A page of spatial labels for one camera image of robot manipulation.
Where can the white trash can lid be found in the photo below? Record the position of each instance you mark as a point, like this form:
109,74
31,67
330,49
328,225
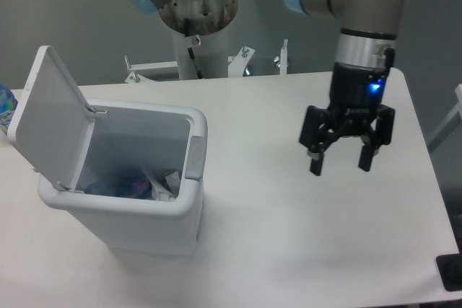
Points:
53,123

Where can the clear plastic wrapper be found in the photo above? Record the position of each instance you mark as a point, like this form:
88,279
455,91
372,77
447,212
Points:
164,189

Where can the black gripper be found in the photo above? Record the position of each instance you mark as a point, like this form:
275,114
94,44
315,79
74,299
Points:
355,109

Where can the round metal base flange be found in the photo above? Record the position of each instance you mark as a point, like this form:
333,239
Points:
198,17

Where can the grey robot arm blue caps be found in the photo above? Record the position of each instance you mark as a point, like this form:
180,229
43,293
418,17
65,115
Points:
363,61

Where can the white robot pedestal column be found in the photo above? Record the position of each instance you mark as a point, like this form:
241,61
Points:
206,47

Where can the clear plastic water bottle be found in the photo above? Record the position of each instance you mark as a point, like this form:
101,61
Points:
134,186

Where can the blue labelled bottle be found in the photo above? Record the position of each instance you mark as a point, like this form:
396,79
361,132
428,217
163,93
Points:
8,107

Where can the black object table edge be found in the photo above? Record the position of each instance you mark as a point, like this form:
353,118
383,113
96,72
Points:
449,267

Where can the white plastic trash can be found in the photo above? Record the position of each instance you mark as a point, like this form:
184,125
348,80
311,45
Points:
129,138

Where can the white metal frame bracket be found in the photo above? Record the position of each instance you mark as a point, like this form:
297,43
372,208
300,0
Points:
237,66

